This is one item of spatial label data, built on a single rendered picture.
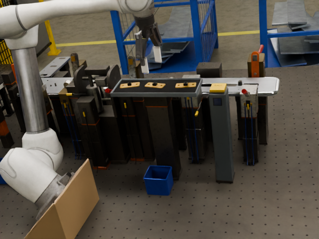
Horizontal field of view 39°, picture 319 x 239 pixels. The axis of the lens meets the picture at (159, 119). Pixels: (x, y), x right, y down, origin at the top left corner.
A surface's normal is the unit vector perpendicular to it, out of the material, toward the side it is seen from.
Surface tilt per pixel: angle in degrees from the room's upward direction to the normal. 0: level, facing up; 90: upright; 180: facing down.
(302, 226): 0
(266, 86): 0
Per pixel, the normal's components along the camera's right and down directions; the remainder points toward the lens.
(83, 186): 0.94, 0.04
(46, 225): -0.30, 0.51
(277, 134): -0.14, -0.86
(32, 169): 0.41, -0.43
